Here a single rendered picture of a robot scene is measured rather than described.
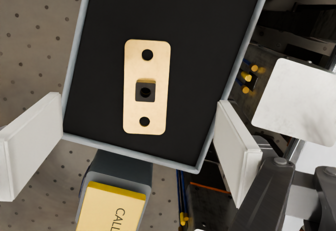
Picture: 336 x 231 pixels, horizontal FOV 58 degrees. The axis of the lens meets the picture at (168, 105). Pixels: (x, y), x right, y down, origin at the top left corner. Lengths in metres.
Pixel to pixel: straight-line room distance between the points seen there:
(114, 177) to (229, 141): 0.19
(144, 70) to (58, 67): 0.53
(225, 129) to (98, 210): 0.20
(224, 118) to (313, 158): 0.37
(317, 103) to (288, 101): 0.03
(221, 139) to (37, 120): 0.10
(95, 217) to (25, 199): 0.63
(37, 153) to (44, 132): 0.01
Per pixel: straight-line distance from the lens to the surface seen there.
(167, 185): 0.86
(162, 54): 0.26
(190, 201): 0.53
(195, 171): 0.29
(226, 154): 0.16
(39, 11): 0.77
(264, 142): 0.16
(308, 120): 0.37
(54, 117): 0.19
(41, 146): 0.18
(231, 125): 0.16
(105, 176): 0.33
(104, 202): 0.32
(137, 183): 0.33
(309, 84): 0.35
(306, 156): 0.52
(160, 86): 0.26
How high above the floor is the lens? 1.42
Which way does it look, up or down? 72 degrees down
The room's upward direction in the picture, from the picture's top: 177 degrees clockwise
